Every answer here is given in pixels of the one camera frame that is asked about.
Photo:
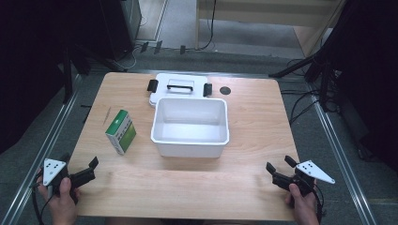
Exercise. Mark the black floor tape strip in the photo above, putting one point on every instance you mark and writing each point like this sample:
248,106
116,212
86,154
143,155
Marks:
182,49
144,47
158,47

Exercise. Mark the black round table grommet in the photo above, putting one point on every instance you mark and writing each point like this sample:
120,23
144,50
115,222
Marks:
225,90

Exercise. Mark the metal floor rail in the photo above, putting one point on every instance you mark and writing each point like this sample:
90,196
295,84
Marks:
341,156
43,150

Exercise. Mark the person's right hand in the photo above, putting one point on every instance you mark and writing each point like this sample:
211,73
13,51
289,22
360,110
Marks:
303,207

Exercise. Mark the light wooden furniture frame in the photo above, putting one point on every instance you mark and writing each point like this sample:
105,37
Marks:
266,12

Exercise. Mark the black metal stand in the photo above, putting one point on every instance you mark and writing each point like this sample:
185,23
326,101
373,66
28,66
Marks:
67,75

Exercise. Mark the black computer cabinet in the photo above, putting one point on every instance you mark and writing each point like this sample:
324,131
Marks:
119,28

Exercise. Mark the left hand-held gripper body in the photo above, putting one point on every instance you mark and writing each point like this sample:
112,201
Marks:
51,170

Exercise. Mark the person's left hand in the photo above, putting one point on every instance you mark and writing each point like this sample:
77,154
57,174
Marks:
62,207

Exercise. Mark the black tripod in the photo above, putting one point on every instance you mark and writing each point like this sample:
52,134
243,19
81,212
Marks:
313,67

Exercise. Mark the dark curtain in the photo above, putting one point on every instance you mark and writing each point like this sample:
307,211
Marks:
372,78
28,62

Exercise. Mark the white plastic storage box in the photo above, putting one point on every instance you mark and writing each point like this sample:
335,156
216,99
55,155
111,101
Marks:
189,125

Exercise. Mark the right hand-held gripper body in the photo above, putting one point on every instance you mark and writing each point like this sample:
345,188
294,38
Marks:
313,170

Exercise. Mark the green and white medicine box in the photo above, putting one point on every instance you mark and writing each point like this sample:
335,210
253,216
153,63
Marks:
120,132

